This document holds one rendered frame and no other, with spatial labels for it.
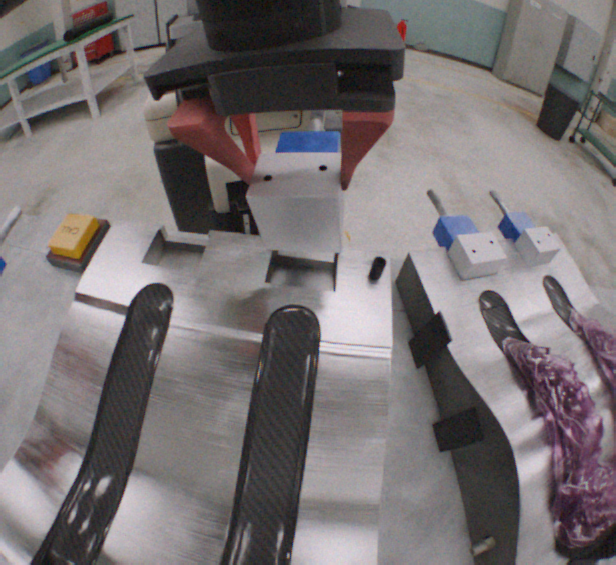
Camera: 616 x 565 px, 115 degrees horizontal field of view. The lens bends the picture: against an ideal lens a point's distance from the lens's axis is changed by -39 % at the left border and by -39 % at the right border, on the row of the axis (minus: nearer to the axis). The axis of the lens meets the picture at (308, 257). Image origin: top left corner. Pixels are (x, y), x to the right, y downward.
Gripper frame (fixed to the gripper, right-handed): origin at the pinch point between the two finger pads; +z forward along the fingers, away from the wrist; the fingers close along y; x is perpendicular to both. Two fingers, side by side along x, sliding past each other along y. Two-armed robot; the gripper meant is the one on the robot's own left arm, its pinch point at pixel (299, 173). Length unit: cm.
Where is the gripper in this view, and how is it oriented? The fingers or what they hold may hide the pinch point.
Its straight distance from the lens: 19.1
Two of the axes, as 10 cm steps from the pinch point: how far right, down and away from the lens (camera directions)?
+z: 1.0, 5.2, 8.5
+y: 9.9, 0.4, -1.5
